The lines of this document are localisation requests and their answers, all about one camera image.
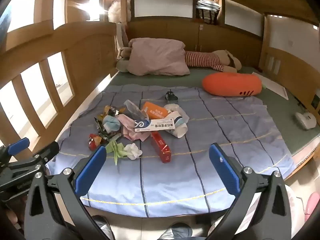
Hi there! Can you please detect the white small appliance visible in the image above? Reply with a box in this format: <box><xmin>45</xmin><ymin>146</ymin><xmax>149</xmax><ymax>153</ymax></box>
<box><xmin>294</xmin><ymin>111</ymin><xmax>317</xmax><ymax>130</ymax></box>

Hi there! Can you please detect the pink rounded object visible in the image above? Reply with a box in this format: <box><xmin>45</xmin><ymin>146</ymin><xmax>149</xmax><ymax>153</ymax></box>
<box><xmin>304</xmin><ymin>191</ymin><xmax>320</xmax><ymax>215</ymax></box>

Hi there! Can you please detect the white paper cup blue band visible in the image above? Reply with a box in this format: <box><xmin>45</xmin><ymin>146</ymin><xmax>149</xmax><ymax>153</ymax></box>
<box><xmin>171</xmin><ymin>115</ymin><xmax>188</xmax><ymax>138</ymax></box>

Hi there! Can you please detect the dark snack wrapper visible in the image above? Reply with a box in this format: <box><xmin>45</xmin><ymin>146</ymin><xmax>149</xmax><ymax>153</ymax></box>
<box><xmin>94</xmin><ymin>117</ymin><xmax>122</xmax><ymax>143</ymax></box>

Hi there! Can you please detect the white tissue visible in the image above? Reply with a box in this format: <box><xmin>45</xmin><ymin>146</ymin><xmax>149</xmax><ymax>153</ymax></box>
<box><xmin>164</xmin><ymin>104</ymin><xmax>189</xmax><ymax>120</ymax></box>
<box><xmin>124</xmin><ymin>143</ymin><xmax>143</xmax><ymax>160</ymax></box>

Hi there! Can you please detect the clear plastic bag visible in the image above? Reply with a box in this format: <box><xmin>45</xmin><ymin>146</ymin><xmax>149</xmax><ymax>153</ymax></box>
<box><xmin>124</xmin><ymin>99</ymin><xmax>149</xmax><ymax>124</ymax></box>

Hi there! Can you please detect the person's leg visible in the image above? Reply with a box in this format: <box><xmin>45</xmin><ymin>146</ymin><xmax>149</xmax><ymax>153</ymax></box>
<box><xmin>160</xmin><ymin>221</ymin><xmax>193</xmax><ymax>240</ymax></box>
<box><xmin>91</xmin><ymin>215</ymin><xmax>115</xmax><ymax>240</ymax></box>

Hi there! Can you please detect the small dark object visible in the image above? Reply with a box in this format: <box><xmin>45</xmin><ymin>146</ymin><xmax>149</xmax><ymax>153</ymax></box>
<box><xmin>164</xmin><ymin>89</ymin><xmax>179</xmax><ymax>103</ymax></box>

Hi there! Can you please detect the green bed sheet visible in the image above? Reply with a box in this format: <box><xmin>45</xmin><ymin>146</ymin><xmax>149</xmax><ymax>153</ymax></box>
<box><xmin>109</xmin><ymin>66</ymin><xmax>320</xmax><ymax>157</ymax></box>

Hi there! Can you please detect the white flat box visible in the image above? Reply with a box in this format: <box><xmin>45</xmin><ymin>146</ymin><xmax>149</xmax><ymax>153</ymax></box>
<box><xmin>251</xmin><ymin>72</ymin><xmax>289</xmax><ymax>100</ymax></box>

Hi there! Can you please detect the red wrapper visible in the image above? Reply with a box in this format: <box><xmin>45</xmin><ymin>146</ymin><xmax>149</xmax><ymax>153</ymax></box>
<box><xmin>88</xmin><ymin>133</ymin><xmax>103</xmax><ymax>151</ymax></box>

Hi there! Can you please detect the pink wrapper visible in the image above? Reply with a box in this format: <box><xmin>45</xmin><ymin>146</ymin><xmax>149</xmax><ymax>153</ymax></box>
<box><xmin>115</xmin><ymin>114</ymin><xmax>150</xmax><ymax>142</ymax></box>

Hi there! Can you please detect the pink pillow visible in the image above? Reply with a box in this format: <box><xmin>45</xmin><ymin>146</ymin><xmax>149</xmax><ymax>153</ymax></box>
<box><xmin>127</xmin><ymin>38</ymin><xmax>191</xmax><ymax>76</ymax></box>

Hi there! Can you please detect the blue checked blanket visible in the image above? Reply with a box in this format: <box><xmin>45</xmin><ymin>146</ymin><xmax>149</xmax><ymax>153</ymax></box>
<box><xmin>46</xmin><ymin>84</ymin><xmax>297</xmax><ymax>218</ymax></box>

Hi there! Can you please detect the white and blue long box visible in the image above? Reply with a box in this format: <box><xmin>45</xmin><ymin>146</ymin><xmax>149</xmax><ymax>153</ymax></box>
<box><xmin>134</xmin><ymin>116</ymin><xmax>176</xmax><ymax>132</ymax></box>

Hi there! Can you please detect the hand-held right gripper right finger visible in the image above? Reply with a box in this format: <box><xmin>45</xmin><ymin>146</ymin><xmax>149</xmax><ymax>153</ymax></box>
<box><xmin>209</xmin><ymin>143</ymin><xmax>293</xmax><ymax>240</ymax></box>

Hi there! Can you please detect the grey plush toy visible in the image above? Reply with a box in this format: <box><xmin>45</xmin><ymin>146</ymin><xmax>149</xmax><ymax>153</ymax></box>
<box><xmin>116</xmin><ymin>46</ymin><xmax>133</xmax><ymax>73</ymax></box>

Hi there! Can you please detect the orange packet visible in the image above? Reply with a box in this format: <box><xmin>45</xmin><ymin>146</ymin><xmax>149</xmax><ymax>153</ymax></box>
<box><xmin>141</xmin><ymin>101</ymin><xmax>169</xmax><ymax>120</ymax></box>

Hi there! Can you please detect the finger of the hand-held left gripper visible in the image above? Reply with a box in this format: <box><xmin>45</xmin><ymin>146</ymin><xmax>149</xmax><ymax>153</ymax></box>
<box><xmin>0</xmin><ymin>142</ymin><xmax>60</xmax><ymax>178</ymax></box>
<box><xmin>0</xmin><ymin>137</ymin><xmax>30</xmax><ymax>164</ymax></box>

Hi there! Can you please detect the white rounded object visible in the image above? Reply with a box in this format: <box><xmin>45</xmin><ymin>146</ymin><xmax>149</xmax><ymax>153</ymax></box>
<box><xmin>285</xmin><ymin>185</ymin><xmax>305</xmax><ymax>230</ymax></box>

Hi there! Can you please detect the grey hanging cloth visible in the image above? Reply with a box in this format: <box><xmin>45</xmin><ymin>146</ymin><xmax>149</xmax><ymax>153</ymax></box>
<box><xmin>116</xmin><ymin>22</ymin><xmax>129</xmax><ymax>50</ymax></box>

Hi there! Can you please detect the striped plush toy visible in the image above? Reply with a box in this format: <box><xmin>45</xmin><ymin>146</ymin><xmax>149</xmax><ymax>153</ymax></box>
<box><xmin>184</xmin><ymin>49</ymin><xmax>242</xmax><ymax>73</ymax></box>

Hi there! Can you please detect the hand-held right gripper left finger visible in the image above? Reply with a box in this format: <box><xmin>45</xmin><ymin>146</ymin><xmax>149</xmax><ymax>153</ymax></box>
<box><xmin>24</xmin><ymin>145</ymin><xmax>107</xmax><ymax>240</ymax></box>

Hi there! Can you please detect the white fluffy bundle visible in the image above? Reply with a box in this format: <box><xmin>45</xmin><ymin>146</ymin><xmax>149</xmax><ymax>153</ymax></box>
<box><xmin>108</xmin><ymin>0</ymin><xmax>130</xmax><ymax>23</ymax></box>

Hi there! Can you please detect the gold wrapper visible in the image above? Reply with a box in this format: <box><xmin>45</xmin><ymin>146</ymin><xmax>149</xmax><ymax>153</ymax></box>
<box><xmin>101</xmin><ymin>105</ymin><xmax>126</xmax><ymax>118</ymax></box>

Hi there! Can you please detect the wooden bed rail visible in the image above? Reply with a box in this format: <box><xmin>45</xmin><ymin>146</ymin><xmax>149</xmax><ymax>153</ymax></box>
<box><xmin>0</xmin><ymin>20</ymin><xmax>118</xmax><ymax>153</ymax></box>

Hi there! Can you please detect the blue face mask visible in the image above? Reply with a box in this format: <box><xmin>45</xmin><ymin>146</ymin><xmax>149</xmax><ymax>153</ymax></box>
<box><xmin>102</xmin><ymin>115</ymin><xmax>122</xmax><ymax>133</ymax></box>

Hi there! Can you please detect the person's right leg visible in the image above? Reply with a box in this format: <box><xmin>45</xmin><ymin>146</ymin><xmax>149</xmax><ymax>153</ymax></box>
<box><xmin>160</xmin><ymin>221</ymin><xmax>193</xmax><ymax>240</ymax></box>

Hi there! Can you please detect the red box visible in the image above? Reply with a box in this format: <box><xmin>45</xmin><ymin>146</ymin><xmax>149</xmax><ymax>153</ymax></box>
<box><xmin>150</xmin><ymin>132</ymin><xmax>172</xmax><ymax>163</ymax></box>

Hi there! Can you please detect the wooden bed end board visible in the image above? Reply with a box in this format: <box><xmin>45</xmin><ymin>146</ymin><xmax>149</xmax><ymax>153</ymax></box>
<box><xmin>259</xmin><ymin>14</ymin><xmax>320</xmax><ymax>117</ymax></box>

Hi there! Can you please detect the orange carrot pillow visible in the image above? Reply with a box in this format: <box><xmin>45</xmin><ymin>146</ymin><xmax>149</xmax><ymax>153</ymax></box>
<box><xmin>202</xmin><ymin>72</ymin><xmax>265</xmax><ymax>97</ymax></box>

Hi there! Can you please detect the person's left leg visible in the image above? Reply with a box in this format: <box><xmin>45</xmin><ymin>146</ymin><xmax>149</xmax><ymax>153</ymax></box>
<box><xmin>91</xmin><ymin>215</ymin><xmax>115</xmax><ymax>240</ymax></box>

